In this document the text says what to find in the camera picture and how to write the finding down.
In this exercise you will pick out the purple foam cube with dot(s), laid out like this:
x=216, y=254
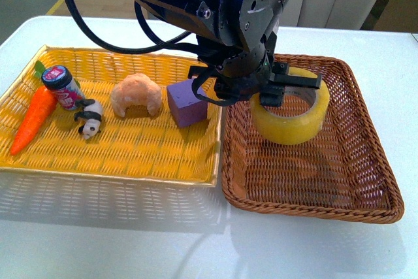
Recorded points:
x=185, y=107

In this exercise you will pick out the red-label small jar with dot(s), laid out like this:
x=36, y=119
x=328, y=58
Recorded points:
x=59, y=80

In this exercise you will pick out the yellow tape roll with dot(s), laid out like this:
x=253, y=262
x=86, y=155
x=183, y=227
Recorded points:
x=290, y=129

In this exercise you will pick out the toy panda figure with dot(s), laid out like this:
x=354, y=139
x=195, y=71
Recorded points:
x=91, y=113

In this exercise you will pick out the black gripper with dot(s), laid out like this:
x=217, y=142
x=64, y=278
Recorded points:
x=239, y=74

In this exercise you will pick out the yellow wicker basket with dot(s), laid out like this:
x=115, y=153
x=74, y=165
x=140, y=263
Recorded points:
x=137, y=146

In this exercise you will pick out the orange toy carrot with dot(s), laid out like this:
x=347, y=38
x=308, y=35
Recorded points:
x=42, y=105

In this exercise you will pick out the brown wicker basket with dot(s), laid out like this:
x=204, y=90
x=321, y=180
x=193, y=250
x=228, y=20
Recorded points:
x=340, y=174

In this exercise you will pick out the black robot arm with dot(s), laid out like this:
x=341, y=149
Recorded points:
x=235, y=45

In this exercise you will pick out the croissant bread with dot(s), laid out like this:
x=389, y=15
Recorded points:
x=136, y=90

